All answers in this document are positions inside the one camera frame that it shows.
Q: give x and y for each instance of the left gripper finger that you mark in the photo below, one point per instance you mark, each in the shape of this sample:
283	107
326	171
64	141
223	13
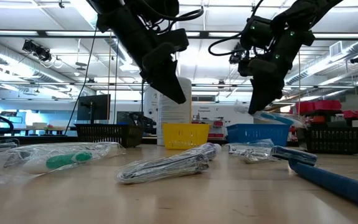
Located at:
166	82

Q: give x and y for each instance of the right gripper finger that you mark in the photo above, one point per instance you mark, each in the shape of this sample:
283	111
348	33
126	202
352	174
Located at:
266	91

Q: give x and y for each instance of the blue toothbrush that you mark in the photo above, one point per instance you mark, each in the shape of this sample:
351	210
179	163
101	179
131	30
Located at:
278	118

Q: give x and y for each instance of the silver toothpaste tube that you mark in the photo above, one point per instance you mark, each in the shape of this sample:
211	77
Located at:
250	152
166	168

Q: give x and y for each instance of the toothpaste tube with white cap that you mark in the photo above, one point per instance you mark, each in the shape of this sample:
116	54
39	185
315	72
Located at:
211	150

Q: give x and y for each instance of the blue disposable razor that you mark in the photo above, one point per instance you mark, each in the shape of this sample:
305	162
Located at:
337	183

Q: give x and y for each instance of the green toothbrush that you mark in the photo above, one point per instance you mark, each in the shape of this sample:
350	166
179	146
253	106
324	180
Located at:
60	161

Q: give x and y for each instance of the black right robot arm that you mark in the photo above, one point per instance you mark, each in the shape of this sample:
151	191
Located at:
309	12

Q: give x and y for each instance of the white wipes canister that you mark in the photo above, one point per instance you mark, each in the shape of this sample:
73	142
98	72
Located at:
174	115

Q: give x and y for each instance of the blue plastic basket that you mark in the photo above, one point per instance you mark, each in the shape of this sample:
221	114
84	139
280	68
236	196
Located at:
259	133

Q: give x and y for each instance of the black workstation equipment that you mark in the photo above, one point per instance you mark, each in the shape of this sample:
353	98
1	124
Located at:
135	119

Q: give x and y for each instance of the white signboard panel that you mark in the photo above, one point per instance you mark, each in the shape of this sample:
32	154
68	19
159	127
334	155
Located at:
216	110

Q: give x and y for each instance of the red storage bins row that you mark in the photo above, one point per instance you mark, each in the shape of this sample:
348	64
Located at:
318	105

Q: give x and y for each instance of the yellow plastic basket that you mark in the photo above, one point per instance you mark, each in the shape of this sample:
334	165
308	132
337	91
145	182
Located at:
185	137

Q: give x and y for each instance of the black computer monitor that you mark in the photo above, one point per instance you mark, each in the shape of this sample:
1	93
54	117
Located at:
94	107

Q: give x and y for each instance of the black plastic basket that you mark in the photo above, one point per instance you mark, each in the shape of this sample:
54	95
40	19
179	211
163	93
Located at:
334	140
110	134

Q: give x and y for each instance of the black ceiling fixture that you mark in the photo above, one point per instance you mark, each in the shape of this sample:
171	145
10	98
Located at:
357	59

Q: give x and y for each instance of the small red storage bin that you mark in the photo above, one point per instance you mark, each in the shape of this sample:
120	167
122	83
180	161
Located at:
351	115

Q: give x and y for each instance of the background work table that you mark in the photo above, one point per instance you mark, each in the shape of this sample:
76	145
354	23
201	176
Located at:
41	129

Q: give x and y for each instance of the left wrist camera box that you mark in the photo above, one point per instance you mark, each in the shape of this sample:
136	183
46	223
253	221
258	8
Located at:
174	39

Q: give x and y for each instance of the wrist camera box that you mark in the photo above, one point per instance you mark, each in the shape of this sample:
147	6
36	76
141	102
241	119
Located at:
174	39
256	32

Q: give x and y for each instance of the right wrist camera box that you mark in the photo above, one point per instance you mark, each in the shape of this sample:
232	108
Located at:
256	32

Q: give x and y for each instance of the black overhead camera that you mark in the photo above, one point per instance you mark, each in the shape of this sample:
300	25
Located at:
234	57
37	51

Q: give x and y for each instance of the black overhead frame bar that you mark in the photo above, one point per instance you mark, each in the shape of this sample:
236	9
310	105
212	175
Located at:
41	33

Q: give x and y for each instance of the black aluminium table frame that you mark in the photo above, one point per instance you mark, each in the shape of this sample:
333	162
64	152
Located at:
41	140

